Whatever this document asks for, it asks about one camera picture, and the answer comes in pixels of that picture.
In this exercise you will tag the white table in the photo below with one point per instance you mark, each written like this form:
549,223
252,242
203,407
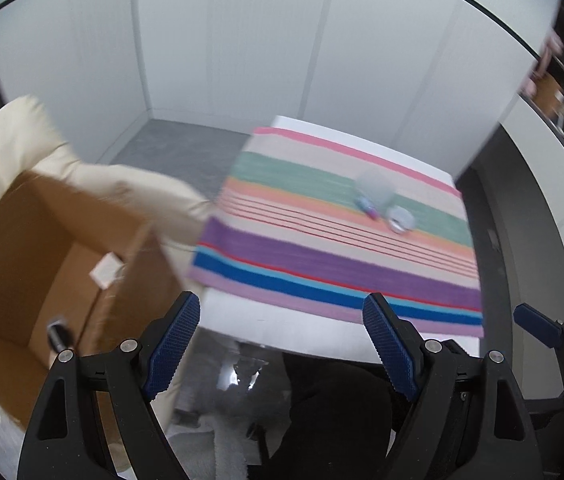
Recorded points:
287,325

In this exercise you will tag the brown cardboard box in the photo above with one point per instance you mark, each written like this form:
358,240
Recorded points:
26,240

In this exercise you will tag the brown box on shelf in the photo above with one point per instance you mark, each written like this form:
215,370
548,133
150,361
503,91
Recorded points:
551,95

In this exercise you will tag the small purple tube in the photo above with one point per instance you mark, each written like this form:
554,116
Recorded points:
368,208

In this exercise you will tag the pink bag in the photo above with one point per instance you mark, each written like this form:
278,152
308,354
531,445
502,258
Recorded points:
544,60

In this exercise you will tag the striped towel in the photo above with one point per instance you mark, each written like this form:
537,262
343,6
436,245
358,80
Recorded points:
312,240

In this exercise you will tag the wall socket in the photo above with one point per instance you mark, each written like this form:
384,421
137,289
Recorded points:
493,240

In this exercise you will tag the black powder puff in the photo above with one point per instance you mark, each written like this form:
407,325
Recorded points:
57,332

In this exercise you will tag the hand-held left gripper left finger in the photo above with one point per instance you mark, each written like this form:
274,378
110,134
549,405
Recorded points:
171,345

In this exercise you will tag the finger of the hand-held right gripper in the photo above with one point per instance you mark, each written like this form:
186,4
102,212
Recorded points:
537,322
554,402

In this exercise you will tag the clear plastic box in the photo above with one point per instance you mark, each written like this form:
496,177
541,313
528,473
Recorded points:
374,185

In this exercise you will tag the beige square cosmetic box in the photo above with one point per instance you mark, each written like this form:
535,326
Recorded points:
106,271

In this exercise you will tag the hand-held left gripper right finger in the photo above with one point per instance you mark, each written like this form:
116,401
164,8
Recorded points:
392,350

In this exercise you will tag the cream padded chair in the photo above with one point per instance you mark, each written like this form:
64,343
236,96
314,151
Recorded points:
6,135

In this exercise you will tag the person's legs in black pants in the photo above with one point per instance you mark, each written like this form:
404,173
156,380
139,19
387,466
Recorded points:
332,410

